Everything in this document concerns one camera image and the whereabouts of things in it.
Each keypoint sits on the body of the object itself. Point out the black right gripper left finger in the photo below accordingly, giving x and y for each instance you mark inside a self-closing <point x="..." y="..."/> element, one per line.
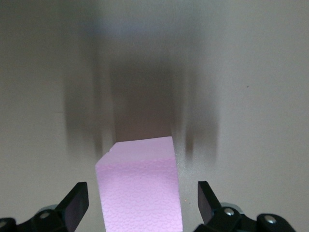
<point x="72" y="205"/>

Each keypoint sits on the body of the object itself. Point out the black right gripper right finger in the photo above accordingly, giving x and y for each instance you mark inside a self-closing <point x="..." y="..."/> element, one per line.
<point x="208" y="206"/>

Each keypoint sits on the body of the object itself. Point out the pink foam cube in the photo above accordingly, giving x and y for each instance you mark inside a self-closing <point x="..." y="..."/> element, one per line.
<point x="140" y="188"/>

